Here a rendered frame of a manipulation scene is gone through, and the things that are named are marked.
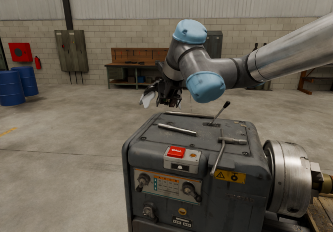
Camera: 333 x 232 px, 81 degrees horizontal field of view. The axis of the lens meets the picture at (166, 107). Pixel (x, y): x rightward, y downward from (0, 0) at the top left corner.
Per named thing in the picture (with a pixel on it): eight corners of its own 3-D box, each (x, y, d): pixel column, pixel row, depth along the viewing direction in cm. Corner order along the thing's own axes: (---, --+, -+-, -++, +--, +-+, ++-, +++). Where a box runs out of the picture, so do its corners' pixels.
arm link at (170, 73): (164, 50, 54) (191, 53, 56) (160, 62, 58) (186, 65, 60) (167, 70, 50) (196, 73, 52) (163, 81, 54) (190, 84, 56)
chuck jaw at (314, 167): (291, 180, 84) (301, 168, 75) (289, 169, 87) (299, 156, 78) (321, 185, 81) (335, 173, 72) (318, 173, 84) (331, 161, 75)
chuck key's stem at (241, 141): (245, 143, 82) (217, 140, 84) (246, 138, 81) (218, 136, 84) (246, 145, 80) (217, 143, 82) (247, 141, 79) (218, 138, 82)
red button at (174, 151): (166, 157, 73) (166, 153, 72) (171, 149, 78) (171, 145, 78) (182, 160, 71) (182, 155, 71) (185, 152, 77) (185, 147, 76)
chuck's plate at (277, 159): (269, 227, 77) (278, 149, 74) (255, 189, 107) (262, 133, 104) (278, 229, 76) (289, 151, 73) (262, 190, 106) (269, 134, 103)
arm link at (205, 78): (247, 81, 41) (224, 45, 46) (201, 86, 37) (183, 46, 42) (228, 102, 47) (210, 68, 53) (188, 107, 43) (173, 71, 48)
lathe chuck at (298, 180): (278, 229, 76) (289, 151, 73) (262, 190, 106) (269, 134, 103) (305, 235, 73) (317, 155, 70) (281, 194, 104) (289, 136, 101)
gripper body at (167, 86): (154, 108, 63) (163, 84, 53) (153, 87, 67) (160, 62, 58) (177, 109, 65) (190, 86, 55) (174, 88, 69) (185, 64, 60)
